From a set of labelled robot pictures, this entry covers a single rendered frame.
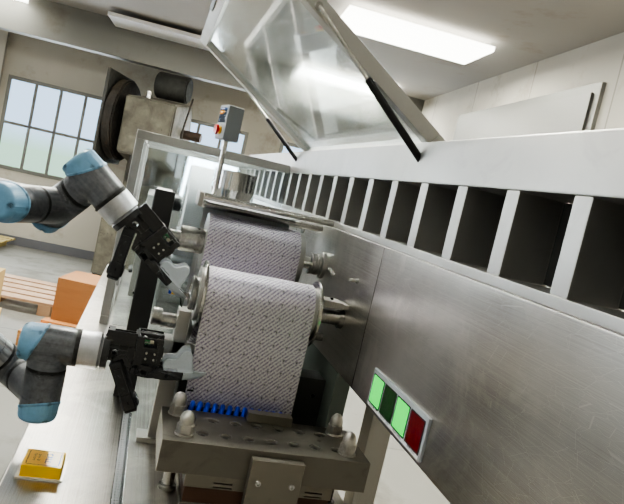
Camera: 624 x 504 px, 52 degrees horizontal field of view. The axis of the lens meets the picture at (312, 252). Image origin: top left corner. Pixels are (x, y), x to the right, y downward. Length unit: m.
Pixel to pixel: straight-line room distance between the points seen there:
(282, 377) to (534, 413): 0.72
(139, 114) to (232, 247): 6.47
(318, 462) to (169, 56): 7.17
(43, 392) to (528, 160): 0.97
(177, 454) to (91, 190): 0.54
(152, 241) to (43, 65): 8.07
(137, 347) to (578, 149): 0.89
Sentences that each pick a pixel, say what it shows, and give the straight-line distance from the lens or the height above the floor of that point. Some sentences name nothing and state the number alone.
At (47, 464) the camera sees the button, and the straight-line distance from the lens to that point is 1.32.
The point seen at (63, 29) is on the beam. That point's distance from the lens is 8.34.
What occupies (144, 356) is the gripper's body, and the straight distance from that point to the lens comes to 1.34.
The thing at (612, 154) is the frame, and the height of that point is 1.62.
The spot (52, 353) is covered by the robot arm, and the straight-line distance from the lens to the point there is 1.33.
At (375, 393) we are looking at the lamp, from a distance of 1.21.
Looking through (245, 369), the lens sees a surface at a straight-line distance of 1.38.
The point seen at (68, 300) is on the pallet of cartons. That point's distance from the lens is 5.22.
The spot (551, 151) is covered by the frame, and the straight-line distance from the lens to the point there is 0.88.
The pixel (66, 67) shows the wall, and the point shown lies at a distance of 9.30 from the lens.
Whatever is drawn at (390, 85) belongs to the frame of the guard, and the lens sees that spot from 1.25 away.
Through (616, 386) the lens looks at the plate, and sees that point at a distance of 0.71.
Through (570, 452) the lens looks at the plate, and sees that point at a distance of 0.75.
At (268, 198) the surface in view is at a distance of 2.38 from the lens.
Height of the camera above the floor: 1.50
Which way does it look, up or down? 5 degrees down
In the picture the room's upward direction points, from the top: 13 degrees clockwise
